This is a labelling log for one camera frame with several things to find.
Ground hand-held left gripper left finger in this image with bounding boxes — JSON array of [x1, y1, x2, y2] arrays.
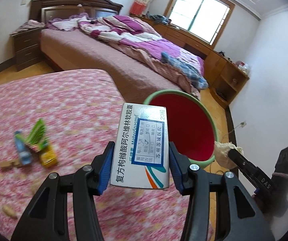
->
[[11, 141, 115, 241]]

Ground small blue plastic bottle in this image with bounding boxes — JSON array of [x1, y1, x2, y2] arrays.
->
[[14, 131, 32, 165]]

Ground dark wooden nightstand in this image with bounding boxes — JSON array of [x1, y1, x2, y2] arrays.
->
[[10, 26, 43, 72]]

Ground wooden block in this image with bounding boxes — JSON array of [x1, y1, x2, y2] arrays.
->
[[0, 159, 25, 171]]

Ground red bucket with green rim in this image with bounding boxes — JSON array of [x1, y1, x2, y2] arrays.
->
[[144, 90, 220, 170]]

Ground pink floral tablecloth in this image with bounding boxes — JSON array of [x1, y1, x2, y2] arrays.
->
[[0, 69, 214, 241]]

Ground purple floral quilt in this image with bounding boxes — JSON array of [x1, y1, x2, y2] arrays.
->
[[77, 15, 206, 91]]

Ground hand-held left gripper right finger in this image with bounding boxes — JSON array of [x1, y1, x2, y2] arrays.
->
[[168, 141, 276, 241]]

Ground small yellow box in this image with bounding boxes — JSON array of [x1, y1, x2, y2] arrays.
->
[[39, 146, 58, 168]]

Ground peanut in shell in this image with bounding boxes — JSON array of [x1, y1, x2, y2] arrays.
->
[[2, 205, 18, 219]]

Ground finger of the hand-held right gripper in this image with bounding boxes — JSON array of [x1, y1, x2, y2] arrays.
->
[[228, 148, 276, 197]]

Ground wooden framed window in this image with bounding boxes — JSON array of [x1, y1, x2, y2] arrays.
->
[[164, 0, 235, 47]]

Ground thin floor cable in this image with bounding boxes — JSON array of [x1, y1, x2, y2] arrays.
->
[[219, 124, 242, 146]]

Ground pale napa cabbage piece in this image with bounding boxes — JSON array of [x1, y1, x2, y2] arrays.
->
[[214, 141, 238, 167]]

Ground bottles on cabinet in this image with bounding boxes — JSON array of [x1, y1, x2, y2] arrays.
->
[[236, 61, 250, 72]]

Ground white pillow with purple frill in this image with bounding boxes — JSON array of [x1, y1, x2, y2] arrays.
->
[[46, 16, 80, 32]]

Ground white medicine box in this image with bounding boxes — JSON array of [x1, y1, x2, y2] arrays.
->
[[109, 103, 171, 190]]

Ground long wooden cabinet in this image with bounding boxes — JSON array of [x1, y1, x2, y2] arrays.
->
[[131, 15, 250, 109]]

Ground dark wooden headboard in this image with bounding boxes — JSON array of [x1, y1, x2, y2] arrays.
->
[[29, 0, 123, 22]]

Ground clothes heap on nightstand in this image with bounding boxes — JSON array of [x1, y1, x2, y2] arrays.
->
[[10, 19, 45, 36]]

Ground blue clothes pile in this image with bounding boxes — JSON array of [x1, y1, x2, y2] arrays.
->
[[149, 14, 172, 26]]

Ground green striped packet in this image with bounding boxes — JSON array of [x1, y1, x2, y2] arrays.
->
[[26, 119, 49, 153]]

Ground bed with brown mattress cover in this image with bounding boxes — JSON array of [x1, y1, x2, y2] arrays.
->
[[40, 28, 204, 98]]

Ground blue plaid garment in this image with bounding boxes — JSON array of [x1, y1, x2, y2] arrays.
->
[[161, 51, 208, 89]]

